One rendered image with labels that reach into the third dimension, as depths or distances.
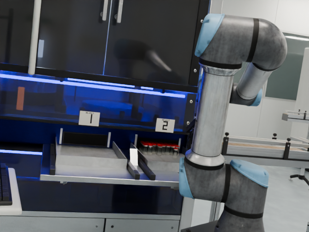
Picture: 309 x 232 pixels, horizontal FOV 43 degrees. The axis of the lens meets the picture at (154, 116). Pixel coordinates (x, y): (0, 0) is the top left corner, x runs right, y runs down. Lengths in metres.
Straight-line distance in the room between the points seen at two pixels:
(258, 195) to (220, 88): 0.33
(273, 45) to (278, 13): 6.36
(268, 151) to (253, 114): 5.10
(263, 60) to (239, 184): 0.36
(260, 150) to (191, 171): 1.02
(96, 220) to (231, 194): 0.83
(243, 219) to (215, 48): 0.50
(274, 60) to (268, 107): 6.28
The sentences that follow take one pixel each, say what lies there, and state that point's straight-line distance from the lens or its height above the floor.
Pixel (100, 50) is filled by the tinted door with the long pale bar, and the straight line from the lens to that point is 1.71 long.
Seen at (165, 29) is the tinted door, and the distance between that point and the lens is 1.77.
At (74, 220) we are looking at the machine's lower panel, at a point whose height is 0.57.
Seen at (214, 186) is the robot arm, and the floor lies 0.95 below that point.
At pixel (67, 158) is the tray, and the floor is 0.90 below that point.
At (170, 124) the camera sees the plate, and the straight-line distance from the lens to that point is 1.78.
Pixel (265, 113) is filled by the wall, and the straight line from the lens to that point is 7.35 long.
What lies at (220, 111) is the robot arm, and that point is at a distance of 1.09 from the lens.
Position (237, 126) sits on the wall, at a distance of 7.13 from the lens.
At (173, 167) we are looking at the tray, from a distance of 1.55.
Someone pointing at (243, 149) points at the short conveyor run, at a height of 0.92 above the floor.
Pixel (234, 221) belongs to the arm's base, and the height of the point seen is 0.86.
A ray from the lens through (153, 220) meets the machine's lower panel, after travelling 1.89.
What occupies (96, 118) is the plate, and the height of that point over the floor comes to 1.02.
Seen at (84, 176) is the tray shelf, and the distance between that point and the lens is 1.35.
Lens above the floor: 1.26
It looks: 6 degrees down
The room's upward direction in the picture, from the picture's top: 7 degrees clockwise
